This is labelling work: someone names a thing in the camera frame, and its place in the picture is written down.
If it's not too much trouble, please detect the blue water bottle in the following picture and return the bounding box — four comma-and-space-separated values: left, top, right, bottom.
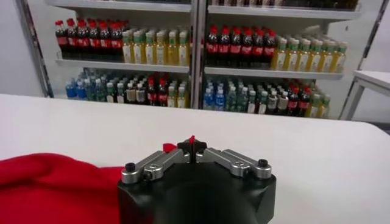
76, 79, 87, 100
203, 88, 215, 110
65, 79, 77, 100
214, 88, 225, 111

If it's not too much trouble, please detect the red shirt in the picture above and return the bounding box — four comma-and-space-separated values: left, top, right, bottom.
0, 135, 196, 224

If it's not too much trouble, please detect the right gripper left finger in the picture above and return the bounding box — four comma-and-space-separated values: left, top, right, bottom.
121, 139, 192, 185

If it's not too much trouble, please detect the green tinted water bottle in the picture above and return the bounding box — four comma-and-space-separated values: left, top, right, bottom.
225, 86, 237, 112
236, 87, 247, 113
96, 79, 107, 102
87, 79, 97, 101

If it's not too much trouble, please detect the dark drink bottle white cap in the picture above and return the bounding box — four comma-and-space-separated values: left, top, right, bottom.
268, 90, 278, 114
106, 82, 116, 103
247, 90, 257, 114
136, 83, 146, 104
116, 82, 126, 104
126, 82, 137, 103
258, 90, 268, 115
277, 91, 289, 115

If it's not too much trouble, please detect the cola bottle red cap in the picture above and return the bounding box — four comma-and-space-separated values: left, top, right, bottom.
206, 26, 219, 66
100, 23, 112, 61
88, 21, 101, 61
146, 78, 157, 107
229, 27, 242, 68
264, 30, 277, 69
241, 29, 254, 68
252, 29, 264, 69
218, 27, 230, 67
299, 88, 311, 117
111, 23, 123, 63
77, 21, 90, 61
67, 19, 79, 60
288, 88, 299, 116
55, 20, 68, 60
157, 79, 168, 107

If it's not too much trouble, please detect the white table with legs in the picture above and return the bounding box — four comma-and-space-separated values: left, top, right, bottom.
338, 69, 390, 122

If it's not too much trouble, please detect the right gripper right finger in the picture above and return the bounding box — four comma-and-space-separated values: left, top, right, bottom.
194, 139, 272, 180

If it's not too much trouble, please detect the drinks display cabinet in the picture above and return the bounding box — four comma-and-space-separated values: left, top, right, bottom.
190, 0, 386, 120
15, 0, 200, 110

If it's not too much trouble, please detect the yellow drink bottle white cap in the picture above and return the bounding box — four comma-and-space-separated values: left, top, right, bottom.
310, 93, 321, 118
320, 94, 332, 119
168, 85, 177, 108
177, 86, 187, 109

